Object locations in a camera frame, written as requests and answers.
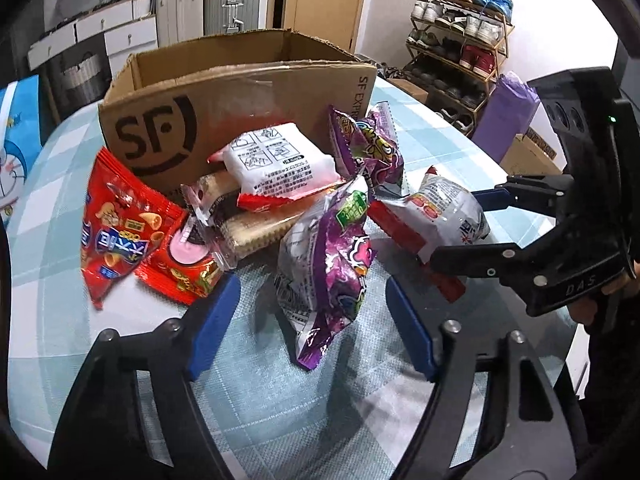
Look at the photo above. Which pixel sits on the heap of loose shoes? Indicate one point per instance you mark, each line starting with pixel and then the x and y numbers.
pixel 385 70

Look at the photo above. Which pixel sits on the purple plastic bag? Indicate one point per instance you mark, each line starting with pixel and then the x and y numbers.
pixel 505 110

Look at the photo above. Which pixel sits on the clear sandwich biscuit packet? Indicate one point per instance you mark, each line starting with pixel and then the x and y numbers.
pixel 255 232
pixel 215 190

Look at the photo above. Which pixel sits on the white red-edged snack packet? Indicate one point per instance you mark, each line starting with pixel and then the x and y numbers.
pixel 275 165

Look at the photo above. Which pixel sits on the blue cartoon bag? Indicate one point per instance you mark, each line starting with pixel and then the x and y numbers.
pixel 17 160

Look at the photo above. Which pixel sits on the wooden shoe rack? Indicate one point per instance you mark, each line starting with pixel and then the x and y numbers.
pixel 505 55

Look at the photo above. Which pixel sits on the checked tablecloth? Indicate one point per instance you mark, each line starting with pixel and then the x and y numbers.
pixel 310 410

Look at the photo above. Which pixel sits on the person's right hand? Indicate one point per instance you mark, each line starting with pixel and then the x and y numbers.
pixel 581 312

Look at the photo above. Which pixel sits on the brown cardboard box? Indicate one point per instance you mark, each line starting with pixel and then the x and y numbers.
pixel 225 95

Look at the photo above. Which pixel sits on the large purple snack bag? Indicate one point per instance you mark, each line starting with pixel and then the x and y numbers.
pixel 325 270

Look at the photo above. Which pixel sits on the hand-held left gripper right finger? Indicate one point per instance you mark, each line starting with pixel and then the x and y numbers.
pixel 410 330

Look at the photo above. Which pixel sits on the woven basket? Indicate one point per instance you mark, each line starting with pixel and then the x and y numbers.
pixel 85 77

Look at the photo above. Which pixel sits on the rows of assorted shoes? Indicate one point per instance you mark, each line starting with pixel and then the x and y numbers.
pixel 470 25

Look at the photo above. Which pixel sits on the red chip snack bag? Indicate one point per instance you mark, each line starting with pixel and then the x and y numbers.
pixel 115 230

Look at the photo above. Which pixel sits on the white drawer cabinet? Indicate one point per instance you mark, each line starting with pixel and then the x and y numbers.
pixel 125 32

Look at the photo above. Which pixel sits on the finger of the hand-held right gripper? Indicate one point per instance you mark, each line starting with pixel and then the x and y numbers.
pixel 530 190
pixel 475 260

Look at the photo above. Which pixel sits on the silver suitcase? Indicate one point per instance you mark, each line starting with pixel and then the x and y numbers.
pixel 232 7

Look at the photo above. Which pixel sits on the wooden door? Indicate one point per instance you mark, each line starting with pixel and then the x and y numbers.
pixel 320 0

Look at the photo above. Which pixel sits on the white and red snack packet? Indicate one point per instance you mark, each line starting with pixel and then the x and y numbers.
pixel 440 210

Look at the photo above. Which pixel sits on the small plain cardboard carton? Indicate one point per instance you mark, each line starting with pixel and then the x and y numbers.
pixel 410 90

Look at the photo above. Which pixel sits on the small purple snack bag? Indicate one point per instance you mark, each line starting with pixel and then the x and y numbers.
pixel 370 150

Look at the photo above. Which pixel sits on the red pink-cream cookie packet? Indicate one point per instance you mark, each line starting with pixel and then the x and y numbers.
pixel 185 265

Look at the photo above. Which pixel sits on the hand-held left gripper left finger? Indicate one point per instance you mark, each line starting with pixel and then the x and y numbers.
pixel 215 322

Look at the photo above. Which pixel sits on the large printed cardboard carton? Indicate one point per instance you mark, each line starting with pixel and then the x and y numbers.
pixel 530 155

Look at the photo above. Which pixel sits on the beige suitcase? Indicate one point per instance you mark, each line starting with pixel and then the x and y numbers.
pixel 180 12

